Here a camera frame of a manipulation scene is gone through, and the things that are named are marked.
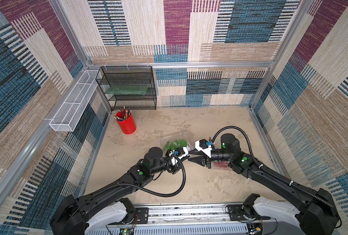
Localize clear box red grapes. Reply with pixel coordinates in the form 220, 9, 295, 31
211, 161, 232, 171

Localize black wire mesh shelf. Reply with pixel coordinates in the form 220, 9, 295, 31
95, 66, 157, 111

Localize green tray on shelf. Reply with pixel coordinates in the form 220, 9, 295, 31
105, 85, 150, 95

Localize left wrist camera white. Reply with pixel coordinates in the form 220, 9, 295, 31
168, 147, 189, 159

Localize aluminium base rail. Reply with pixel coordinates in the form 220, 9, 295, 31
97, 202, 280, 235

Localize red pen cup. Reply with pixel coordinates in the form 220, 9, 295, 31
115, 112, 137, 135

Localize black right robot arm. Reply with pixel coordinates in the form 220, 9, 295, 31
189, 133, 343, 235

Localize pens in cup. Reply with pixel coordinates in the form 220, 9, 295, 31
114, 107, 132, 122

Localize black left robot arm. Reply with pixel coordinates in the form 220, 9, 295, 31
49, 147, 190, 235

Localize clear box green grapes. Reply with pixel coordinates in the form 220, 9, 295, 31
160, 131, 193, 152

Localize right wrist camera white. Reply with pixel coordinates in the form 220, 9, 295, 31
195, 139, 213, 158

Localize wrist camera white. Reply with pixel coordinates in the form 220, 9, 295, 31
195, 139, 213, 158
168, 147, 189, 159

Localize white wire mesh basket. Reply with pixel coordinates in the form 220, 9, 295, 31
49, 70, 98, 132

